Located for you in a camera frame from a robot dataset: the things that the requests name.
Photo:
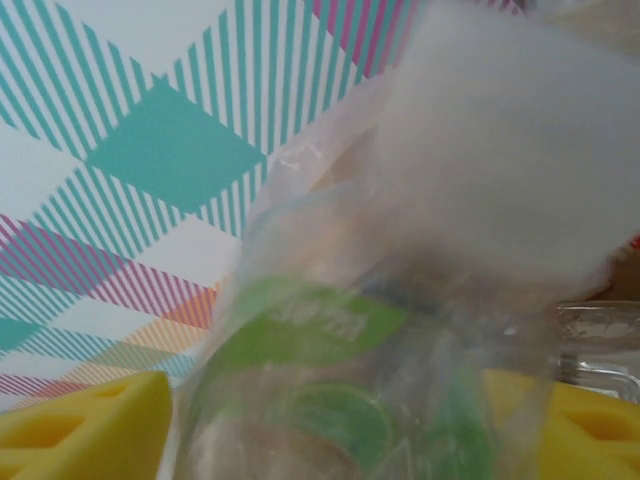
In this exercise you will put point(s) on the green label clear bottle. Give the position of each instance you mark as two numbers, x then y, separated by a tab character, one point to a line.
310	325

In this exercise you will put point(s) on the clear bottle white label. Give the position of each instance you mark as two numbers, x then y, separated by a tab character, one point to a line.
600	325

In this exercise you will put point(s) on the clear plastic bin liner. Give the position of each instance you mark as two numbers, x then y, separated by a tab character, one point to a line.
310	165

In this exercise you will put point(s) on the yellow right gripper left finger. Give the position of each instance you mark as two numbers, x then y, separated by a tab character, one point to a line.
75	435

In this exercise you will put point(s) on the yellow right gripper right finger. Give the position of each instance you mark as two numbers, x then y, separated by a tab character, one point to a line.
600	440

